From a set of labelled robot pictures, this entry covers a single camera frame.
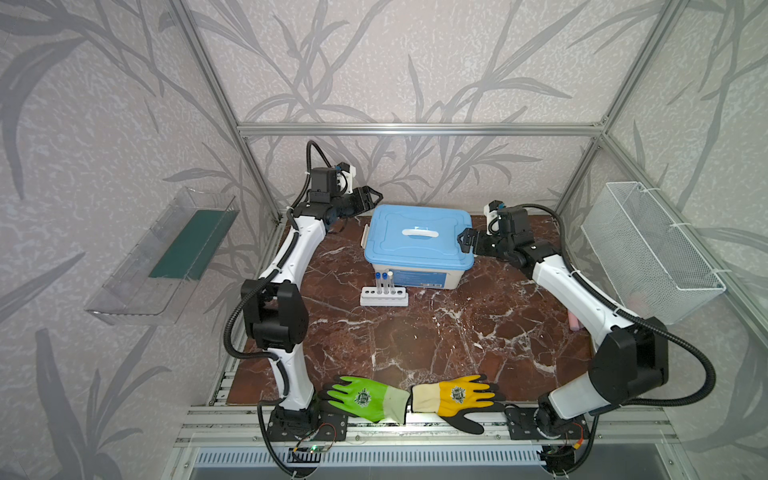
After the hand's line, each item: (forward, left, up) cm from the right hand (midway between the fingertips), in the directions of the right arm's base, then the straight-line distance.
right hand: (472, 229), depth 86 cm
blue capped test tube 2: (-11, +28, -12) cm, 32 cm away
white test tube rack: (-12, +26, -19) cm, 35 cm away
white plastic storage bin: (-7, +16, -15) cm, 23 cm away
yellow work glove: (-41, +8, -20) cm, 46 cm away
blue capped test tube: (-11, +26, -12) cm, 30 cm away
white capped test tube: (-12, +24, -8) cm, 28 cm away
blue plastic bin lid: (+1, +16, -5) cm, 17 cm away
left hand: (+8, +27, +8) cm, 29 cm away
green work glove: (-41, +29, -21) cm, 54 cm away
